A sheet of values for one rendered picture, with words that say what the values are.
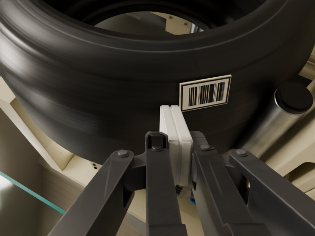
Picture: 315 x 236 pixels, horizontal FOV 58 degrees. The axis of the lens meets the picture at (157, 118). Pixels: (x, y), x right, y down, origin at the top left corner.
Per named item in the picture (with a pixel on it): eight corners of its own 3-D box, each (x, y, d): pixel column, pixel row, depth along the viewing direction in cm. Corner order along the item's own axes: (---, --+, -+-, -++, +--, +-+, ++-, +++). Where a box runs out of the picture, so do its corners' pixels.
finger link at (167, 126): (177, 187, 17) (165, 187, 17) (168, 139, 23) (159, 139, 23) (180, 140, 16) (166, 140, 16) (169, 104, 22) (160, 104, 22)
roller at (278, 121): (222, 192, 64) (209, 176, 65) (237, 181, 65) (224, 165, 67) (297, 117, 33) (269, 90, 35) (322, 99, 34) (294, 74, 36)
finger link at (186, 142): (180, 140, 16) (193, 140, 16) (169, 104, 22) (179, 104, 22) (177, 187, 17) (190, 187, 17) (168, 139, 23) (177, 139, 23)
